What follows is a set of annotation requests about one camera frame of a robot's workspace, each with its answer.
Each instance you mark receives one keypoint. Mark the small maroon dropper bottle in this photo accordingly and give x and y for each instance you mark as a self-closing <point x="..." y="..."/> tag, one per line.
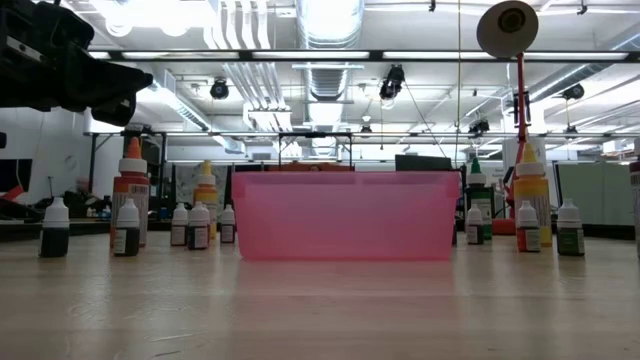
<point x="179" y="232"/>

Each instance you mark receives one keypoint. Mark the large yellow-tipped coloring bottle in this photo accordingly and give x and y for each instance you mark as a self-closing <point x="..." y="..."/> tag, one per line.
<point x="532" y="192"/>
<point x="206" y="195"/>

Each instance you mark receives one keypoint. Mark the pale green partition panel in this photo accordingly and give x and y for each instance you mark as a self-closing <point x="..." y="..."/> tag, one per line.
<point x="595" y="190"/>

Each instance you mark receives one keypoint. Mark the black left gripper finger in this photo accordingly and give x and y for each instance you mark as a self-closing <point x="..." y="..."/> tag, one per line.
<point x="107" y="70"/>
<point x="107" y="90"/>

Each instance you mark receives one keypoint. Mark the large green-tipped coloring bottle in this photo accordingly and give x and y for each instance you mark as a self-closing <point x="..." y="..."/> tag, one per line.
<point x="480" y="200"/>

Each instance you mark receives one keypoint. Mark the pink translucent plastic bin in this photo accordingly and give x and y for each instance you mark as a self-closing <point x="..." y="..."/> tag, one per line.
<point x="345" y="220"/>

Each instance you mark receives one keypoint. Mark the black hanging spotlight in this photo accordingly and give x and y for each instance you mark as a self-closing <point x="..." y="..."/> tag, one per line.
<point x="392" y="82"/>
<point x="479" y="126"/>
<point x="573" y="91"/>
<point x="219" y="89"/>

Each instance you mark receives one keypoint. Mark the small red dropper bottle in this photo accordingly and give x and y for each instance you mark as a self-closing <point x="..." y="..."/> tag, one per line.
<point x="528" y="240"/>

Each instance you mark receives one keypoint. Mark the small green dropper bottle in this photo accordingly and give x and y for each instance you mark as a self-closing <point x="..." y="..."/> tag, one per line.
<point x="570" y="240"/>

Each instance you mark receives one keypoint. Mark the red desk lamp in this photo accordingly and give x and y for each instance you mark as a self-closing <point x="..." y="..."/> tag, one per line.
<point x="521" y="100"/>

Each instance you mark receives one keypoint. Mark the small purple dropper bottle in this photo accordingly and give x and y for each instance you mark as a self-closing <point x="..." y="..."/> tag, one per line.
<point x="198" y="235"/>

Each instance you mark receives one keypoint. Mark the black computer monitor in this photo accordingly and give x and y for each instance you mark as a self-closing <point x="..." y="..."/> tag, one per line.
<point x="15" y="175"/>
<point x="422" y="162"/>

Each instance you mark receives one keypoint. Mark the large orange-tipped coloring bottle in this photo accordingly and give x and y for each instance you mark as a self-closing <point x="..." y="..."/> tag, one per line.
<point x="131" y="192"/>

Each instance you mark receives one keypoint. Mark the black background frame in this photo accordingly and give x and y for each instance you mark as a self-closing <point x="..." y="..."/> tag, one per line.
<point x="93" y="160"/>

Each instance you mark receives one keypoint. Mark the silver ventilation duct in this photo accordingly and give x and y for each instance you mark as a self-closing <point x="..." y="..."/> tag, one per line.
<point x="330" y="30"/>

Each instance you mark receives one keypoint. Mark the small black dropper bottle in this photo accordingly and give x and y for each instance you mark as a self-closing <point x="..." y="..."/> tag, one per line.
<point x="54" y="240"/>

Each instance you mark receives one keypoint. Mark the person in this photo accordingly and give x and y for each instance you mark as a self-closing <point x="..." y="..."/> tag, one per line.
<point x="82" y="186"/>

